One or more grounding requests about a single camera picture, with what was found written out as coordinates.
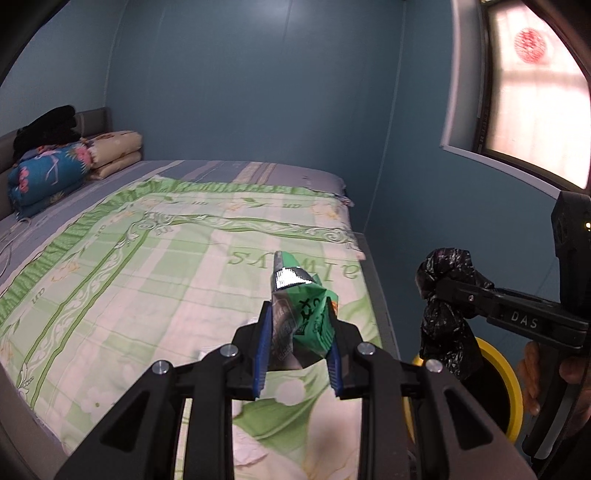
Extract person's right hand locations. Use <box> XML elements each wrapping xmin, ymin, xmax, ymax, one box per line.
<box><xmin>516</xmin><ymin>342</ymin><xmax>542</xmax><ymax>415</ymax></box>

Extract beige folded quilt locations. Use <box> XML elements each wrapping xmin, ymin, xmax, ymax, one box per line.
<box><xmin>88</xmin><ymin>130</ymin><xmax>143</xmax><ymax>181</ymax></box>

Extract green patterned bed cover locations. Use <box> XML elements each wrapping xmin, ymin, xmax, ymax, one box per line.
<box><xmin>0</xmin><ymin>178</ymin><xmax>368</xmax><ymax>480</ymax></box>

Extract blue floral folded quilt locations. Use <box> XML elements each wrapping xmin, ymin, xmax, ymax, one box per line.
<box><xmin>7</xmin><ymin>141</ymin><xmax>93</xmax><ymax>220</ymax></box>

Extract white crumpled tissue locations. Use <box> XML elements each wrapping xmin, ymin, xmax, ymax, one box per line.
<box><xmin>229</xmin><ymin>415</ymin><xmax>278</xmax><ymax>466</ymax></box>

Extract yellow rimmed trash bin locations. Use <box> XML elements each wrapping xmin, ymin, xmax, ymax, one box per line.
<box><xmin>403</xmin><ymin>337</ymin><xmax>525</xmax><ymax>444</ymax></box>

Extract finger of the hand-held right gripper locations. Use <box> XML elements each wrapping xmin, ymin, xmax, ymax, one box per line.
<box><xmin>434</xmin><ymin>276</ymin><xmax>589</xmax><ymax>348</ymax></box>

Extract red round window decal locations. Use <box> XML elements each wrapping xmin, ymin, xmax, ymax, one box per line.
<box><xmin>513</xmin><ymin>27</ymin><xmax>548</xmax><ymax>65</ymax></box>

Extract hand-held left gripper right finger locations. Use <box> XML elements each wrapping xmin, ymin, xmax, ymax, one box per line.
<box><xmin>325</xmin><ymin>298</ymin><xmax>536</xmax><ymax>480</ymax></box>

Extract black folded clothes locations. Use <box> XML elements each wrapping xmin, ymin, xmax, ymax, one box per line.
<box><xmin>13</xmin><ymin>105</ymin><xmax>81</xmax><ymax>160</ymax></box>

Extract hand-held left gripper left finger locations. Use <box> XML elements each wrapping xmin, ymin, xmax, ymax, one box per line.
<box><xmin>54</xmin><ymin>300</ymin><xmax>273</xmax><ymax>480</ymax></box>

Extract window with white frame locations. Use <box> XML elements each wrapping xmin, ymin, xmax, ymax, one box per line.
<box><xmin>441</xmin><ymin>0</ymin><xmax>591</xmax><ymax>199</ymax></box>

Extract black plastic bag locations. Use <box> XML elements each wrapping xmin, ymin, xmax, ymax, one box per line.
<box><xmin>414</xmin><ymin>248</ymin><xmax>495</xmax><ymax>381</ymax></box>

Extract green and silver snack wrapper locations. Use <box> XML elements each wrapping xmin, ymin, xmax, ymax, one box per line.
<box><xmin>269</xmin><ymin>250</ymin><xmax>341</xmax><ymax>371</ymax></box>

